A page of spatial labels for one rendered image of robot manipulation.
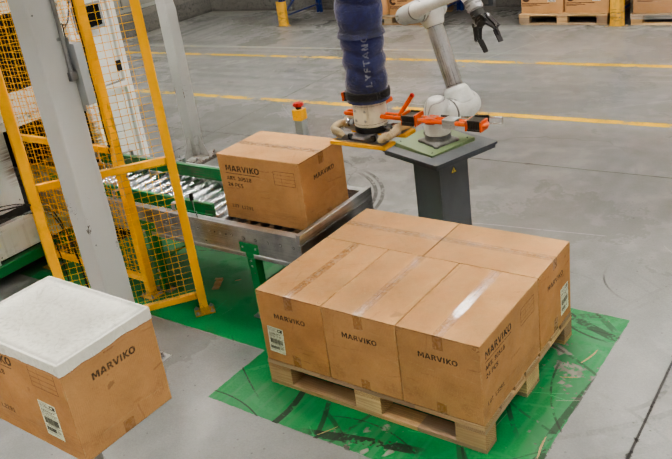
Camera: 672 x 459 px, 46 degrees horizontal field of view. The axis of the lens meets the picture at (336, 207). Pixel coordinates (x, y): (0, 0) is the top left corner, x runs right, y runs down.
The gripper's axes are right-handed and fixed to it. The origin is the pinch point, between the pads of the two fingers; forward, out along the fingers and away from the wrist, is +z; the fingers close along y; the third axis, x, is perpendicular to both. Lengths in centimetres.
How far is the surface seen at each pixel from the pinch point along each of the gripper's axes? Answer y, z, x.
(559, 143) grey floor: -188, 61, 186
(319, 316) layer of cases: -23, 87, -142
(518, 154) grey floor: -195, 55, 148
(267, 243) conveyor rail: -90, 44, -124
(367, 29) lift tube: 8, -26, -72
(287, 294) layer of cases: -37, 72, -146
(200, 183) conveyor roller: -192, -16, -111
